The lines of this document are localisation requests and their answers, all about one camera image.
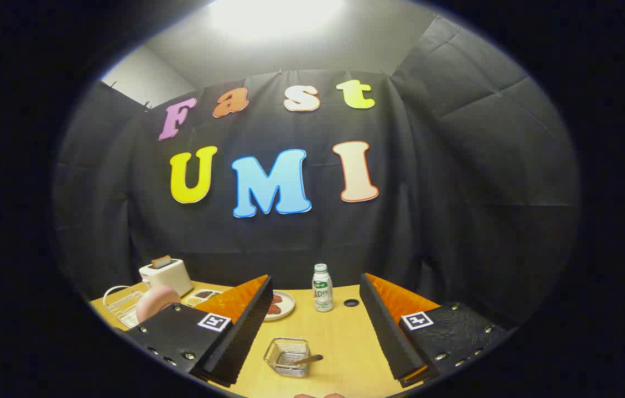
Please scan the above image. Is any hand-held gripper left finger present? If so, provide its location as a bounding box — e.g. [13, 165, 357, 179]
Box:
[124, 275, 274, 387]

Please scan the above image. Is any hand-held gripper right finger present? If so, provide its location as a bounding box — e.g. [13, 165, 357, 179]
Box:
[360, 273, 512, 387]

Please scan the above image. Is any metal wire basket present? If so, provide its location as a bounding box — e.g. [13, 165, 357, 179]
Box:
[263, 337, 312, 378]

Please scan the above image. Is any dark wooden-handled spoon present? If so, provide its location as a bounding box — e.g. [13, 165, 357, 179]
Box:
[282, 354, 324, 368]

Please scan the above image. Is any pink plate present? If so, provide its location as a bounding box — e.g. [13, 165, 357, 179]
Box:
[136, 285, 181, 324]

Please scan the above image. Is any white wire dish rack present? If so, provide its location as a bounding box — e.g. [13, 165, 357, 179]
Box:
[103, 285, 150, 328]

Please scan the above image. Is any beige round dish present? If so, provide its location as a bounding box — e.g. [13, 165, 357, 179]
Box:
[263, 291, 296, 322]

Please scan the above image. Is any white divided bean tray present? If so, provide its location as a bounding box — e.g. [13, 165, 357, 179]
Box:
[184, 289, 223, 308]

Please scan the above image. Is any white green-label drink bottle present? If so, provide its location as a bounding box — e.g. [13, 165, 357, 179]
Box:
[312, 264, 334, 313]

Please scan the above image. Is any white toaster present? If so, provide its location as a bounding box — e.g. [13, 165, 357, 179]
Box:
[139, 258, 194, 297]

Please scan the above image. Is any ceiling light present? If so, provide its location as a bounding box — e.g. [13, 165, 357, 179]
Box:
[207, 0, 346, 39]

